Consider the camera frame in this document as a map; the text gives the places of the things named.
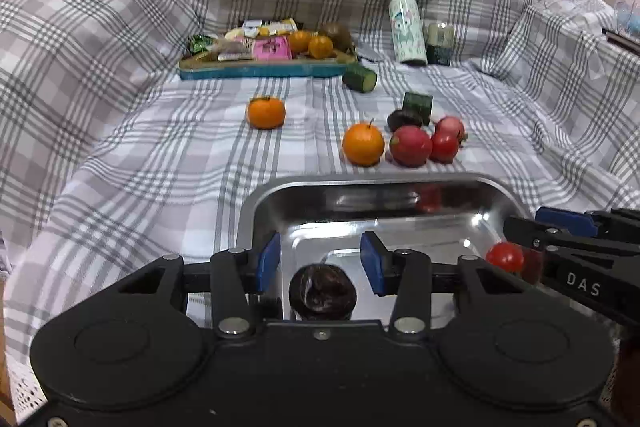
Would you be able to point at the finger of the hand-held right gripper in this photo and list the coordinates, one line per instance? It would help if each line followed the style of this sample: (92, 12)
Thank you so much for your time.
(575, 274)
(565, 221)

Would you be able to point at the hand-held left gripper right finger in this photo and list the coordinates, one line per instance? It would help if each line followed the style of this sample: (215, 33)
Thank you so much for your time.
(372, 263)

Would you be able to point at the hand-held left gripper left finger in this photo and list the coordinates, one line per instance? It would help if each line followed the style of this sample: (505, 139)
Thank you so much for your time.
(268, 263)

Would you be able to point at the stainless steel tray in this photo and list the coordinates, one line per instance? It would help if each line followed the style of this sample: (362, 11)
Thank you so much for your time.
(425, 237)

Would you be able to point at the small red cherry tomato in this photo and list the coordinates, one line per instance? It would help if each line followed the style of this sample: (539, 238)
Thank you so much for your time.
(504, 257)

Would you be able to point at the orange mandarin with stem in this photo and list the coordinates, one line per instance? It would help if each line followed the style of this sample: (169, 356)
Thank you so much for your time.
(363, 146)

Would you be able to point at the large red apple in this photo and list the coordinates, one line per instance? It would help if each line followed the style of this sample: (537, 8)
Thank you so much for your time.
(410, 147)

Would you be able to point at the green cucumber piece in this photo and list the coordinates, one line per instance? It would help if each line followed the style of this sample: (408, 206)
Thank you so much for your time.
(360, 79)
(417, 104)

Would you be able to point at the dark flat object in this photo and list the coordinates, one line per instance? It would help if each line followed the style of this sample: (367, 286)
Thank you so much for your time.
(622, 41)

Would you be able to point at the blue tin tray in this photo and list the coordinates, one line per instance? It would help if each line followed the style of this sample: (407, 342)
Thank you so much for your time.
(250, 71)

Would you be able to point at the clear grey snack packet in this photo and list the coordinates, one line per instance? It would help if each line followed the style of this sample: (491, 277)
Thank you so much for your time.
(232, 55)

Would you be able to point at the pink snack packet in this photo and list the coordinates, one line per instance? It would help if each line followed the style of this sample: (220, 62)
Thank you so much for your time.
(271, 48)

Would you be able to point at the small dark green jar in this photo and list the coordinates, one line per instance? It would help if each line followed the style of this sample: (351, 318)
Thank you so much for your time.
(439, 44)

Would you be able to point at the small orange mandarin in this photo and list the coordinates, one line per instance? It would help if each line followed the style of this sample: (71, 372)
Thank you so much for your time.
(320, 47)
(299, 42)

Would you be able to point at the clear plastic bag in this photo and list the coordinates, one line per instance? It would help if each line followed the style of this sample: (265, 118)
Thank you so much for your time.
(629, 7)

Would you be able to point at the green candy wrapper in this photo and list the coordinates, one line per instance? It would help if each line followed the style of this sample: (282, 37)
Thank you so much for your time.
(200, 43)

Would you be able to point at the brown kiwi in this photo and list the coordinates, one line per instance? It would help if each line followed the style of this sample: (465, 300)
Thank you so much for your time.
(337, 34)

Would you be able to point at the cream candy wrapper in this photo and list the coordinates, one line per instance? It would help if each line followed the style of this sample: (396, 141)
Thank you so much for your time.
(234, 34)

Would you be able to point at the white cartoon print bottle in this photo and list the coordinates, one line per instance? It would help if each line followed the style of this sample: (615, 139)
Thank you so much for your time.
(407, 29)

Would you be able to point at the yellow and white snack packet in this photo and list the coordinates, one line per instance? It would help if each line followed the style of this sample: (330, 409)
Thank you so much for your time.
(277, 26)

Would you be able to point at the black and white snack packet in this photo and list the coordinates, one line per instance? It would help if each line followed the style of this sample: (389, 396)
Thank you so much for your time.
(251, 26)

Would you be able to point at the white lace cloth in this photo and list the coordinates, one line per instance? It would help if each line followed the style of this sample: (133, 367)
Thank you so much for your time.
(22, 389)

